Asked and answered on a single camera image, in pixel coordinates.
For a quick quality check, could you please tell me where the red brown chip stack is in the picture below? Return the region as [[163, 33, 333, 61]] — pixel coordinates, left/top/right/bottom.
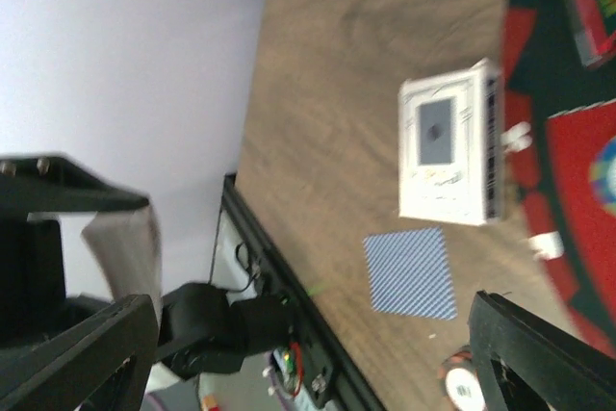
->
[[438, 345, 487, 411]]

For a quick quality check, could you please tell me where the round red black poker mat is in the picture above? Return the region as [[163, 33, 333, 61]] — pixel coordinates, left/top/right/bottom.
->
[[501, 0, 615, 355]]

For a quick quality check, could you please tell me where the playing card deck with box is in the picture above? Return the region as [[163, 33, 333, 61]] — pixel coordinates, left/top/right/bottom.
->
[[82, 206, 162, 312]]

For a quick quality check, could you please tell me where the dealt card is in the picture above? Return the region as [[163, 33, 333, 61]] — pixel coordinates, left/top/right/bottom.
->
[[363, 227, 457, 321]]

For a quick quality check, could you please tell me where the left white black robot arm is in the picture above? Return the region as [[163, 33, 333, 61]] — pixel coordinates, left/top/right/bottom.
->
[[1, 155, 292, 379]]

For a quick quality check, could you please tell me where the white playing card box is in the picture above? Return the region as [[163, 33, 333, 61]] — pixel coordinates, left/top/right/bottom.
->
[[398, 59, 504, 226]]

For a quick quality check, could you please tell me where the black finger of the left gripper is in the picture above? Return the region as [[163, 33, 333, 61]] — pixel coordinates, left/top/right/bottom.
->
[[1, 154, 150, 213]]

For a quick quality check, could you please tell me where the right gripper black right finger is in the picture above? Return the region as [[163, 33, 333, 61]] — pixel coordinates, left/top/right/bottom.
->
[[469, 291, 615, 410]]

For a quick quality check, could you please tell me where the triangular all in token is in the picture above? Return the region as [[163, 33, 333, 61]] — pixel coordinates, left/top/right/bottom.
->
[[548, 0, 616, 70]]

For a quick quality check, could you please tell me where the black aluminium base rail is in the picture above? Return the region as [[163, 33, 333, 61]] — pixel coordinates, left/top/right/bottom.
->
[[221, 174, 384, 410]]

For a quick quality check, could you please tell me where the teal chip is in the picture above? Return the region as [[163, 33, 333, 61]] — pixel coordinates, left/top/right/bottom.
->
[[589, 137, 616, 216]]

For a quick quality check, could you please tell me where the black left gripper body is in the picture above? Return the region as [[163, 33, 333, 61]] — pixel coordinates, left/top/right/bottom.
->
[[1, 218, 65, 348]]

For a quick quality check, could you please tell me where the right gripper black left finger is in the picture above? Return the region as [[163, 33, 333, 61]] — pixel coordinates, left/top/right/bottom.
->
[[1, 295, 159, 410]]

